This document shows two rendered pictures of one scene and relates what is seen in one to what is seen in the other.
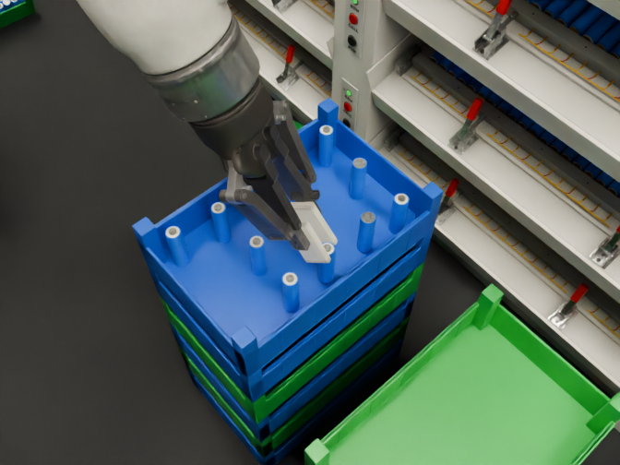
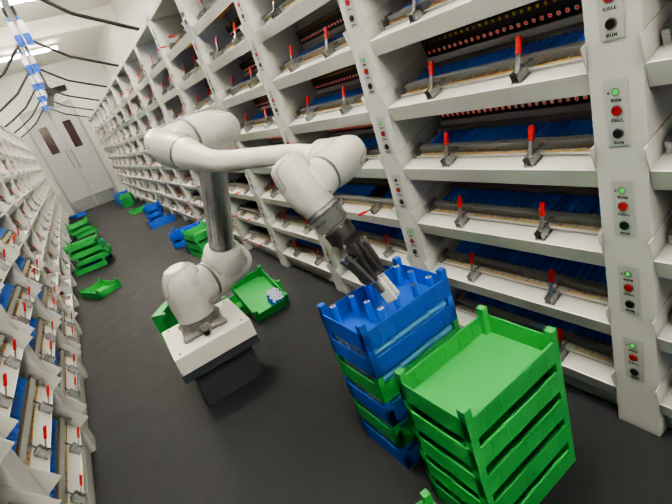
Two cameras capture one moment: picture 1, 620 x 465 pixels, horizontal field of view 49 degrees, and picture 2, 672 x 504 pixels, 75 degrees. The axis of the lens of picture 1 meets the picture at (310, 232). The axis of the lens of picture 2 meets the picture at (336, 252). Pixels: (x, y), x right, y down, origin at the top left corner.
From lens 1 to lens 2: 60 cm
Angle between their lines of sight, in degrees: 37
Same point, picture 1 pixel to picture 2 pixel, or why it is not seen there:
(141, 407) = (339, 448)
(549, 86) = (489, 227)
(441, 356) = (468, 347)
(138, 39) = (303, 202)
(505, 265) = not seen: hidden behind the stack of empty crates
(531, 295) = not seen: hidden behind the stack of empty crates
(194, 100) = (324, 223)
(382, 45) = (427, 248)
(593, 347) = (583, 366)
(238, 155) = (344, 245)
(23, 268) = (282, 398)
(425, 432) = (461, 374)
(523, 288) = not seen: hidden behind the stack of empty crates
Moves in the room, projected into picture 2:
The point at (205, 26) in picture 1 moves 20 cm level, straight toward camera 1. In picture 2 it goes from (323, 196) to (327, 221)
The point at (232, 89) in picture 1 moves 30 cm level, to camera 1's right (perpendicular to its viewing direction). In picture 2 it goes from (336, 217) to (462, 184)
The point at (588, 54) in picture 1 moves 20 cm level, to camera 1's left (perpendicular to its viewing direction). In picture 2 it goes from (500, 209) to (429, 227)
